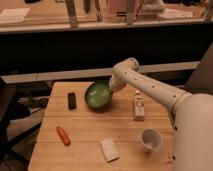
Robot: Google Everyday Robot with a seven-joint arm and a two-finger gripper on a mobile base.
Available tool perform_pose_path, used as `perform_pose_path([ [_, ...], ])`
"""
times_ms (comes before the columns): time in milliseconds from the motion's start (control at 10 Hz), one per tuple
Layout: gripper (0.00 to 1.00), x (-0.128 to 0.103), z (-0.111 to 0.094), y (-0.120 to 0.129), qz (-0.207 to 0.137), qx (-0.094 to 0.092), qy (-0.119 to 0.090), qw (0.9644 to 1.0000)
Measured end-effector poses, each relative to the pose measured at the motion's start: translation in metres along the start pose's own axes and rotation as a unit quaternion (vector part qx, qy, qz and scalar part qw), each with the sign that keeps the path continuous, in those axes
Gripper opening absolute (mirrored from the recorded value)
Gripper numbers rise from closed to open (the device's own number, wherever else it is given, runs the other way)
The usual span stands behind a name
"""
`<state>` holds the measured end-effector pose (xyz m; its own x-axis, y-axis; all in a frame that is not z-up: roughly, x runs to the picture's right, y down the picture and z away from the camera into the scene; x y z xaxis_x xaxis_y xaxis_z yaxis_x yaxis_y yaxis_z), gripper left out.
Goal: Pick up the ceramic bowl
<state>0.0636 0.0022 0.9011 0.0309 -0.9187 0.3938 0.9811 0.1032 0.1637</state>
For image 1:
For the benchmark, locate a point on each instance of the green ceramic bowl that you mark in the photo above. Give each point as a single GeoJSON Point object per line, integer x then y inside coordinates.
{"type": "Point", "coordinates": [98, 95]}

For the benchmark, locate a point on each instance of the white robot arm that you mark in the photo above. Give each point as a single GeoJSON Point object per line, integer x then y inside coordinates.
{"type": "Point", "coordinates": [193, 126]}

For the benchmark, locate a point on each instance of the black rectangular block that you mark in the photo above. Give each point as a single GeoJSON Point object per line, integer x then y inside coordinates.
{"type": "Point", "coordinates": [71, 101]}

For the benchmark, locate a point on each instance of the white tube bottle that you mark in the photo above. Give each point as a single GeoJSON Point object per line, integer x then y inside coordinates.
{"type": "Point", "coordinates": [139, 113]}

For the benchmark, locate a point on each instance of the white sponge block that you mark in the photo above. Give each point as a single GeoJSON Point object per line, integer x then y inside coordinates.
{"type": "Point", "coordinates": [109, 149]}

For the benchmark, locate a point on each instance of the orange carrot toy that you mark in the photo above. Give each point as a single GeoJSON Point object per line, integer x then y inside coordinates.
{"type": "Point", "coordinates": [63, 136]}

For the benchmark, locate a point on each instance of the white paper cup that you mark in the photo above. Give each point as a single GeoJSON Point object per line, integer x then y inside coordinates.
{"type": "Point", "coordinates": [151, 140]}

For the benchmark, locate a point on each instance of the white paper sheet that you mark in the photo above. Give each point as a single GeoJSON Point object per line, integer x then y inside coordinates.
{"type": "Point", "coordinates": [15, 15]}

